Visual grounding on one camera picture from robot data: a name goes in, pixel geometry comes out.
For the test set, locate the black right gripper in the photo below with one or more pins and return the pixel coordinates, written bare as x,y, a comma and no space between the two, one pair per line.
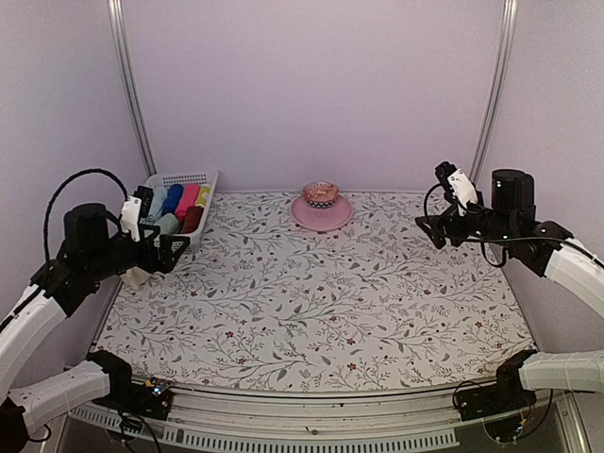
438,222

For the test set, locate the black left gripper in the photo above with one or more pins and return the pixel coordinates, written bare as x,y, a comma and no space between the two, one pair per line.
165,260

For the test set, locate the green panda towel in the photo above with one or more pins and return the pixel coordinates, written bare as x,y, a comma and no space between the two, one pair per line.
168,224

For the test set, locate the dark red towel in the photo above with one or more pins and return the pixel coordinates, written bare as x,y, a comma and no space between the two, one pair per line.
192,220

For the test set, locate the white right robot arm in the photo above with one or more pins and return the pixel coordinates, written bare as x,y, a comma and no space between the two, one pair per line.
547,249

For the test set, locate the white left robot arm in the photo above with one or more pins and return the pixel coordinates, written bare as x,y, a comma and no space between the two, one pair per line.
50,298

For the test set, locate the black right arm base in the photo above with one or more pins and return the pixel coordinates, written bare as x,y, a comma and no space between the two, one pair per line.
476,401

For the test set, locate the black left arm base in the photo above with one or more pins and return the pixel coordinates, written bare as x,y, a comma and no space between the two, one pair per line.
152,401

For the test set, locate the white cup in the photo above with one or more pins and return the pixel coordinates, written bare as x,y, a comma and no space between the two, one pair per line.
135,277

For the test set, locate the light blue rolled towel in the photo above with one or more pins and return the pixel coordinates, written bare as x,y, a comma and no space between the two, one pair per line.
156,203

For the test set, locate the dark blue rolled towel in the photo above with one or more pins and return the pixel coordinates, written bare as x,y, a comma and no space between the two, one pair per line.
172,199

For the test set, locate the pink rolled towel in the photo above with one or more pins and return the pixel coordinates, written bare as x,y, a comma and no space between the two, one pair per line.
187,200

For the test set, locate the yellow green rolled towel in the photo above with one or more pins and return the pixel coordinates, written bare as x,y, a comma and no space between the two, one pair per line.
203,196

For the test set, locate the white plastic basket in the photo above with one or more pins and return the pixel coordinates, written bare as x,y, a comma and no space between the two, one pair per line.
200,178

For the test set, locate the pink plate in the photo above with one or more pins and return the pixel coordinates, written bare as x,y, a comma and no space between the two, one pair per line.
321,220

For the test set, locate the patterned small bowl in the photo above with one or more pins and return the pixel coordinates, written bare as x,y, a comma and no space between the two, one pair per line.
320,194

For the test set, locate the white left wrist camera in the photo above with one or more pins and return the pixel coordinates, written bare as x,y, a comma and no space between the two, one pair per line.
135,208

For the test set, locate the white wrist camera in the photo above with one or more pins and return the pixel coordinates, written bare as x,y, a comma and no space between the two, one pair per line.
135,208
456,184

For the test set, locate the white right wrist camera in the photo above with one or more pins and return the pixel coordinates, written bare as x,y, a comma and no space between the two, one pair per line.
456,184

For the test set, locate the aluminium front rail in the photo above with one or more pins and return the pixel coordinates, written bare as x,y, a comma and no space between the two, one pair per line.
206,419

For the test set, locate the right aluminium frame post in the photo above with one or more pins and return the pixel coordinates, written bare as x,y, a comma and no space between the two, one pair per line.
502,58

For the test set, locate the aluminium frame post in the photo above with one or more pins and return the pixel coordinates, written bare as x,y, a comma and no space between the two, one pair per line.
117,23
502,58

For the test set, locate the left aluminium frame post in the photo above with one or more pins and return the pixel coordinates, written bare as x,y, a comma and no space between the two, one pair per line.
117,23

